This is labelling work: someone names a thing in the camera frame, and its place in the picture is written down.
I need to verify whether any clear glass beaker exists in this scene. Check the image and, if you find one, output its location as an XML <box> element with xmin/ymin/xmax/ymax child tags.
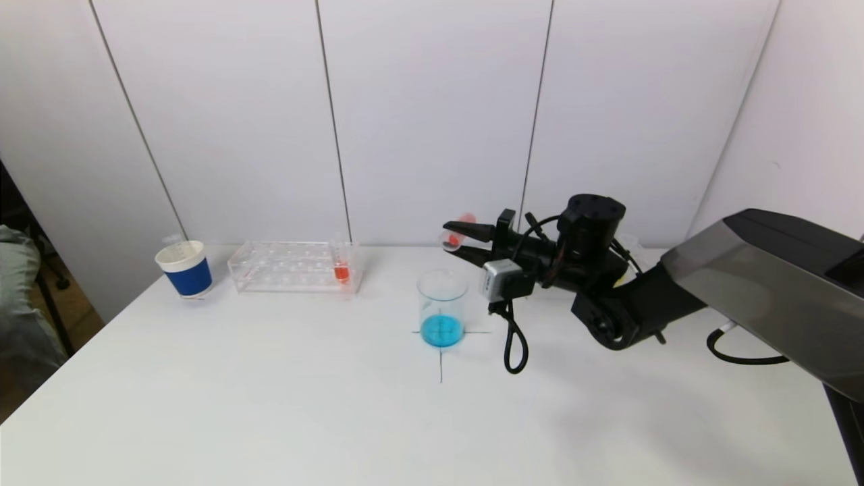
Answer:
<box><xmin>416</xmin><ymin>271</ymin><xmax>468</xmax><ymax>350</ymax></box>

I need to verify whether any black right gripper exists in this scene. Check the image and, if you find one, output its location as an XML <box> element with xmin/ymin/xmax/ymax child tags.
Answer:
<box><xmin>442</xmin><ymin>208</ymin><xmax>557</xmax><ymax>273</ymax></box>

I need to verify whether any black metal stand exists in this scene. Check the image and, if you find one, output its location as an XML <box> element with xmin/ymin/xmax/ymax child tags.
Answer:
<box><xmin>34</xmin><ymin>229</ymin><xmax>79</xmax><ymax>357</ymax></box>

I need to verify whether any clear acrylic test tube rack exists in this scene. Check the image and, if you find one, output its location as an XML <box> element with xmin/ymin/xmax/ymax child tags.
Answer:
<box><xmin>228</xmin><ymin>241</ymin><xmax>364</xmax><ymax>296</ymax></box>
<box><xmin>618</xmin><ymin>235</ymin><xmax>669</xmax><ymax>274</ymax></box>

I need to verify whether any red pigment test tube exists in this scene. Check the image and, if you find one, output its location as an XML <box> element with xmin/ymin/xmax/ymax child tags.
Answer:
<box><xmin>438</xmin><ymin>213</ymin><xmax>477</xmax><ymax>253</ymax></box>
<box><xmin>330</xmin><ymin>234</ymin><xmax>352</xmax><ymax>286</ymax></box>

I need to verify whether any blue white paper cup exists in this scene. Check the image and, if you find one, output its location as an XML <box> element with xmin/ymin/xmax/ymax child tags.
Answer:
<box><xmin>155</xmin><ymin>241</ymin><xmax>215</xmax><ymax>300</ymax></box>

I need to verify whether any person in grey clothing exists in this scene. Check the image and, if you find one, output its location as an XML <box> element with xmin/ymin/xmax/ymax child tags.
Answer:
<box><xmin>0</xmin><ymin>225</ymin><xmax>68</xmax><ymax>399</ymax></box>

